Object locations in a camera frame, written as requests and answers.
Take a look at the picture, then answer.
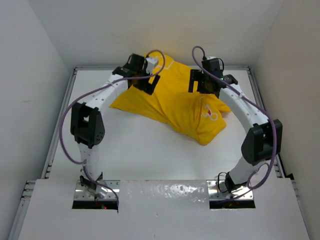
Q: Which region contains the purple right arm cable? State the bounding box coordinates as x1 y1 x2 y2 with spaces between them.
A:
191 45 279 201

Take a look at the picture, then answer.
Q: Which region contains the yellow printed pillowcase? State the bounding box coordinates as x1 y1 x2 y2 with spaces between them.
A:
110 52 231 146

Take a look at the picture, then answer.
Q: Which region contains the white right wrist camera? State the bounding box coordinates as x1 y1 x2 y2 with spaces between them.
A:
202 56 216 61

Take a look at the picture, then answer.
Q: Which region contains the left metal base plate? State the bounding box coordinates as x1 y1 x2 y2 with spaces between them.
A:
73 180 120 201

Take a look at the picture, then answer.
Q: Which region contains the aluminium table frame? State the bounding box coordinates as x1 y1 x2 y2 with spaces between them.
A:
7 65 311 240

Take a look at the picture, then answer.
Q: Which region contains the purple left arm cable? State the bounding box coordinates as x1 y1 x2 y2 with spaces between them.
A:
58 49 166 208

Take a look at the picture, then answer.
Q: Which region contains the metal base plate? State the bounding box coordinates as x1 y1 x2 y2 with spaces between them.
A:
73 180 120 201
206 180 255 201

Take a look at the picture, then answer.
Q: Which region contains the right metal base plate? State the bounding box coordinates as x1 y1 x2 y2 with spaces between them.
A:
206 180 255 201

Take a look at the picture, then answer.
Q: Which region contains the white front cover board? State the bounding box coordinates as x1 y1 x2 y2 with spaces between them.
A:
19 179 309 240

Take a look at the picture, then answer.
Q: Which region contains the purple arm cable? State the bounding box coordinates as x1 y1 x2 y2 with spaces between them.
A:
191 45 279 201
58 49 166 208

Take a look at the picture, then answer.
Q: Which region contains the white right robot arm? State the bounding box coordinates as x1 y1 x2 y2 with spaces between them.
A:
188 56 283 195

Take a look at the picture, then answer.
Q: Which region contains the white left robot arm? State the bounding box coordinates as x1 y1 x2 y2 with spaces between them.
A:
70 53 160 199

